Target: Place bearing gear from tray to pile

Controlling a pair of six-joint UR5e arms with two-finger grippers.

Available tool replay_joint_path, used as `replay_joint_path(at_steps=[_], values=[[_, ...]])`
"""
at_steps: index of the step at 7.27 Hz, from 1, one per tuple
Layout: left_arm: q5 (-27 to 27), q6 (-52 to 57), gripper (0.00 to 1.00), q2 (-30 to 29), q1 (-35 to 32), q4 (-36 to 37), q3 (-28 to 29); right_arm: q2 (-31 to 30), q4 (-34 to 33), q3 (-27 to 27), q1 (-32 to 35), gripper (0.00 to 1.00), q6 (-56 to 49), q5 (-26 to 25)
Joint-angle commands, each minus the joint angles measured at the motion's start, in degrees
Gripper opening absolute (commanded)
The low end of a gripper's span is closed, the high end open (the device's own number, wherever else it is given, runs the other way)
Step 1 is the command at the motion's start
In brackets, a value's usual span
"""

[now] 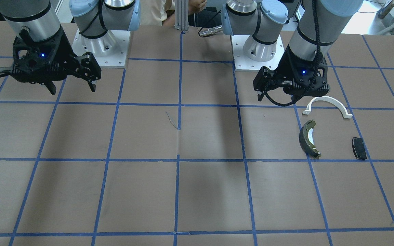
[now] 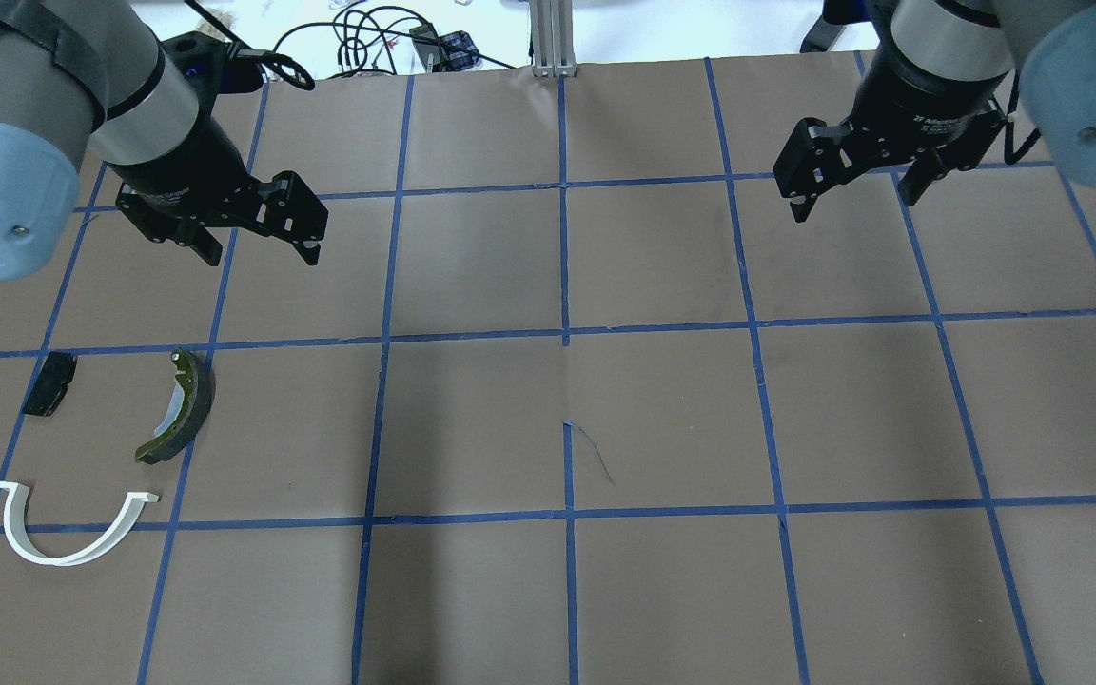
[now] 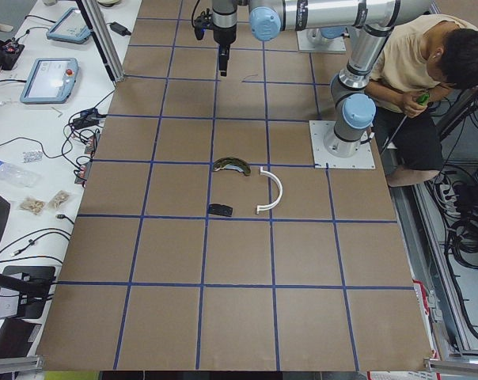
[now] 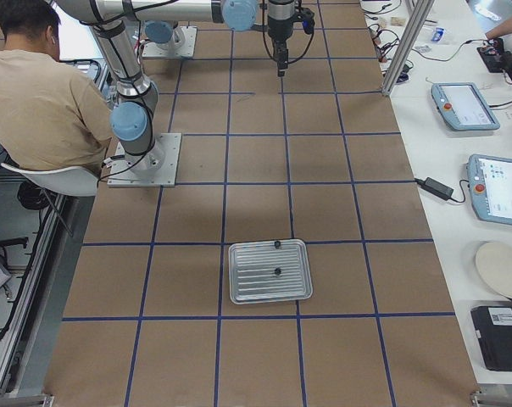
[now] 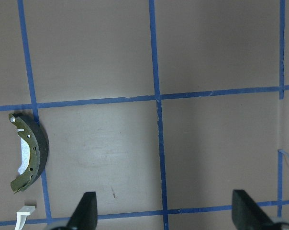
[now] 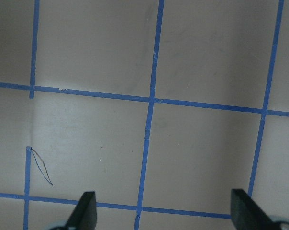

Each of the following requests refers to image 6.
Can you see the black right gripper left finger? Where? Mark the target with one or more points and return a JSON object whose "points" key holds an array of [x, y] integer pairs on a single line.
{"points": [[84, 215]]}

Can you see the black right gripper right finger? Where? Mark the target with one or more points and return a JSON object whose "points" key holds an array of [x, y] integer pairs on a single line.
{"points": [[247, 215]]}

